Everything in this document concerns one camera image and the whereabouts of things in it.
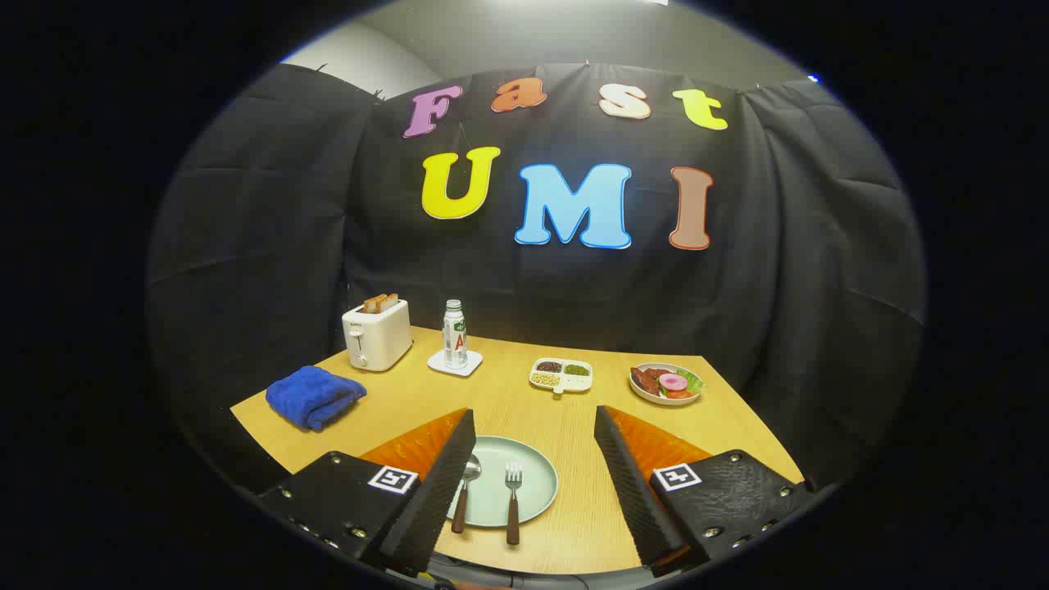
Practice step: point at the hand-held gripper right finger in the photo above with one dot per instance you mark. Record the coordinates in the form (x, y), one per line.
(631, 483)

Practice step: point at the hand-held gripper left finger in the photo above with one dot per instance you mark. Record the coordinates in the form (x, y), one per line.
(434, 483)

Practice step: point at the white food plate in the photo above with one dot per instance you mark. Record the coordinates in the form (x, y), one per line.
(649, 396)

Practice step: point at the pale green plate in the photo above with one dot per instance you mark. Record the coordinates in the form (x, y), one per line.
(534, 479)

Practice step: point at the red tomato slice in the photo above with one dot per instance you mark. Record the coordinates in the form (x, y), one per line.
(678, 394)

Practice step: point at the brown grilled meat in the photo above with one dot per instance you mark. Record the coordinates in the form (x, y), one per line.
(646, 380)

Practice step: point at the pink round food slice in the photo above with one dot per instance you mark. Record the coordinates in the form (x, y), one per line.
(673, 382)

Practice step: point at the white divided dish with beans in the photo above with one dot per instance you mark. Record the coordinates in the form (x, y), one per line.
(575, 384)

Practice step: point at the green lettuce leaf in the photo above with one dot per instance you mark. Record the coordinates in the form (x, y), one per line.
(695, 380)

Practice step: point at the white square coaster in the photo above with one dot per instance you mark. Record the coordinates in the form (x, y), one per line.
(473, 362)

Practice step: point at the blue folded towel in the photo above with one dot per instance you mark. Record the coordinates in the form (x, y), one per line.
(315, 397)

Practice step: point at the white bottle green red label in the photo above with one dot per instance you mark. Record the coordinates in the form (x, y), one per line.
(455, 336)

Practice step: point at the white toaster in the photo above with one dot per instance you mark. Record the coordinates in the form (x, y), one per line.
(381, 338)

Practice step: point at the brown toast slice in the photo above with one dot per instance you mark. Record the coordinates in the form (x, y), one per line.
(390, 300)
(373, 305)

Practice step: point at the black backdrop cloth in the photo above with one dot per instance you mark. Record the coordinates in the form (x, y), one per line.
(287, 246)

